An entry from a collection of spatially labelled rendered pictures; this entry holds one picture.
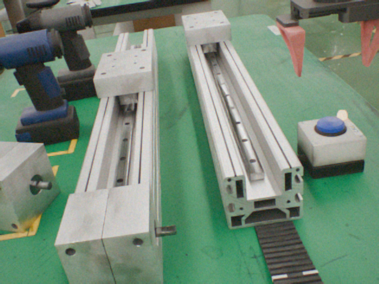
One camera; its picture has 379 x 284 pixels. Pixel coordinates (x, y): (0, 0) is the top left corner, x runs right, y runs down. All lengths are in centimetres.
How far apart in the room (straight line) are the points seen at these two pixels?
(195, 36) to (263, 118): 44
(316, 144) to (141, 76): 35
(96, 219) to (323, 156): 34
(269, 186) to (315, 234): 8
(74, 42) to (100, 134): 42
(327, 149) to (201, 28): 51
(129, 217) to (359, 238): 28
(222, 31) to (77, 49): 35
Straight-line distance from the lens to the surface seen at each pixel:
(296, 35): 55
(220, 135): 61
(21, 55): 82
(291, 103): 89
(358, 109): 87
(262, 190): 56
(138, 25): 393
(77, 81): 105
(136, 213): 47
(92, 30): 234
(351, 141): 64
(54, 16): 103
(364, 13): 58
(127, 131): 73
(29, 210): 66
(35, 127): 87
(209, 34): 103
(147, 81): 79
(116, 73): 81
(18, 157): 66
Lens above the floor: 116
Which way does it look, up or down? 29 degrees down
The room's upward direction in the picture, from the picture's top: 9 degrees counter-clockwise
